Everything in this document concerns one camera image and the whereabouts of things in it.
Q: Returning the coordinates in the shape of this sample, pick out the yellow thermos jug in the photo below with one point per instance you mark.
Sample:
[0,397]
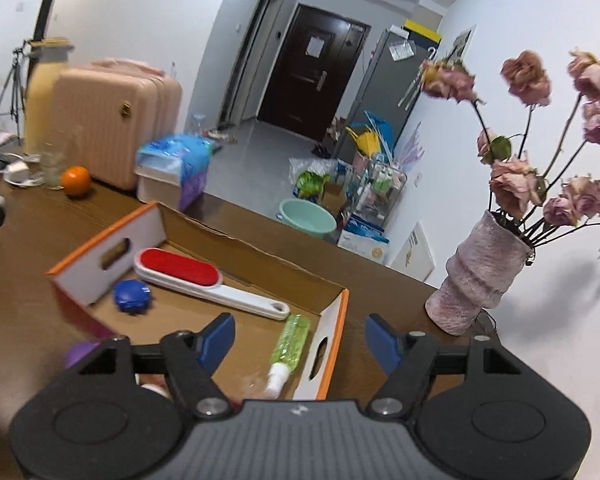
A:
[49,57]

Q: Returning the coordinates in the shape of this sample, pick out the blue tissue pack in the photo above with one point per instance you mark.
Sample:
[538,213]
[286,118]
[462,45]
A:
[183,154]

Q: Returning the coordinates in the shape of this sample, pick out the yellow box on fridge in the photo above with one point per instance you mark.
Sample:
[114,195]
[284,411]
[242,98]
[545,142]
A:
[422,30]

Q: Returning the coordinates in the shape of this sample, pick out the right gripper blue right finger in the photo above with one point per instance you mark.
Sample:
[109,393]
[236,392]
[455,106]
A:
[408,361]

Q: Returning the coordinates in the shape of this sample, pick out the clear glass jar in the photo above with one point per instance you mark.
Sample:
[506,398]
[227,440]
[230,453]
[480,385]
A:
[55,159]

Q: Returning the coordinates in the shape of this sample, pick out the green plastic basin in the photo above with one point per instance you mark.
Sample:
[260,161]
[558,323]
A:
[306,217]

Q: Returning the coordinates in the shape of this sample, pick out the green tube white cap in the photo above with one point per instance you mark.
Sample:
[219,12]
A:
[287,354]

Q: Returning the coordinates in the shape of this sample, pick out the red white lint brush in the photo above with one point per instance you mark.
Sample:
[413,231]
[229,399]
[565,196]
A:
[202,280]

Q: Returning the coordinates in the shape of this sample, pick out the orange fruit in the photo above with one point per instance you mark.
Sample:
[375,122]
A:
[76,181]

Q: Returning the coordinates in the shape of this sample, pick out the pink ribbed suitcase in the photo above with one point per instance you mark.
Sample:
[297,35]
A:
[103,112]

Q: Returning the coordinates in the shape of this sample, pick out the grey refrigerator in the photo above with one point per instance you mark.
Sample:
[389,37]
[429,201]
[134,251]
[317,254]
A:
[390,84]

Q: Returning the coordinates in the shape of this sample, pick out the yellow blue bag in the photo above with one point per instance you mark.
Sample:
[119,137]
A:
[372,136]

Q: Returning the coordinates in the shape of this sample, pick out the pink textured vase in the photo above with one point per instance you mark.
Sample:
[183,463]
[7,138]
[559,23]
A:
[478,274]

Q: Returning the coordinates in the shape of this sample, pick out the orange red cardboard box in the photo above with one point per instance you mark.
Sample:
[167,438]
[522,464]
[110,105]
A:
[270,290]

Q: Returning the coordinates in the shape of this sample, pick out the purple plastic gear cap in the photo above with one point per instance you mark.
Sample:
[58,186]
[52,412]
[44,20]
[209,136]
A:
[80,354]

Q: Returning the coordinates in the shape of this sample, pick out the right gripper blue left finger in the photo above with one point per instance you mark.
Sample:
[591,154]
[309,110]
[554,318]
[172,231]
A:
[191,359]

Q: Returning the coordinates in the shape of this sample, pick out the wire storage rack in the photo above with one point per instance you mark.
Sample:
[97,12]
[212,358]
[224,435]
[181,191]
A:
[375,188]

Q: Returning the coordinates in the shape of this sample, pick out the dark brown door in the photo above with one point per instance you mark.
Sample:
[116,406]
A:
[311,71]

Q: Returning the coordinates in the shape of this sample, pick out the dried pink rose bouquet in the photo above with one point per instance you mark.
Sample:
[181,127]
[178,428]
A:
[532,201]

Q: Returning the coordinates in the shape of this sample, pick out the blue plastic gear cap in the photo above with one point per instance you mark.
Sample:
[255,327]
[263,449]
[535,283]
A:
[132,297]

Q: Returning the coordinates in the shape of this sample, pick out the camera tripod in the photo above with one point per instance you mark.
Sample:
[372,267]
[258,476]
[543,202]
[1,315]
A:
[15,84]

